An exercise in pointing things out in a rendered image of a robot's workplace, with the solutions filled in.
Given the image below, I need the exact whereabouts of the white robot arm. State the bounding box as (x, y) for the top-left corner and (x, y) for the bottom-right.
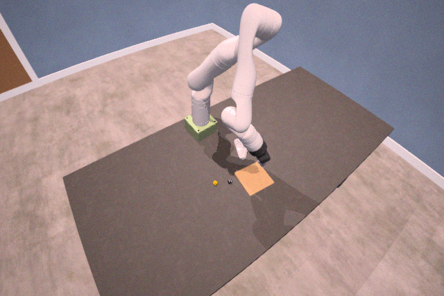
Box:
(187, 3), (282, 145)

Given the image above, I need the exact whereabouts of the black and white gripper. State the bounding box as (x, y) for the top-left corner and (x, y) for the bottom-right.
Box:
(234, 133), (271, 168)

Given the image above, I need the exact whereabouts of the orange flat mat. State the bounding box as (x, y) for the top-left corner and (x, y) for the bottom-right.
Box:
(234, 162), (274, 196)

